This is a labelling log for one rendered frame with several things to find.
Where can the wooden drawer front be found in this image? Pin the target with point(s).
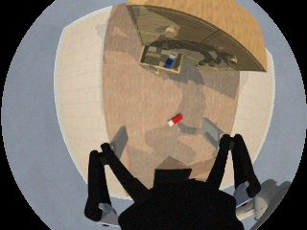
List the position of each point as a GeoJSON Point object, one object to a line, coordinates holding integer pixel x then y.
{"type": "Point", "coordinates": [166, 43]}
{"type": "Point", "coordinates": [198, 64]}
{"type": "Point", "coordinates": [211, 59]}
{"type": "Point", "coordinates": [225, 47]}
{"type": "Point", "coordinates": [172, 23]}
{"type": "Point", "coordinates": [156, 57]}

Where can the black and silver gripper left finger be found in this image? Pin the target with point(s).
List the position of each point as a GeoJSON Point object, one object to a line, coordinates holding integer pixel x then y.
{"type": "Point", "coordinates": [98, 206]}

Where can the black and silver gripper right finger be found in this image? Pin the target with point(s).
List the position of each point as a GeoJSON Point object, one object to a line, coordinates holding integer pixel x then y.
{"type": "Point", "coordinates": [246, 183]}

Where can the small wooden chest of drawers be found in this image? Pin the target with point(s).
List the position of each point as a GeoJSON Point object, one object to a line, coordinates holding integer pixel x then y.
{"type": "Point", "coordinates": [227, 16]}

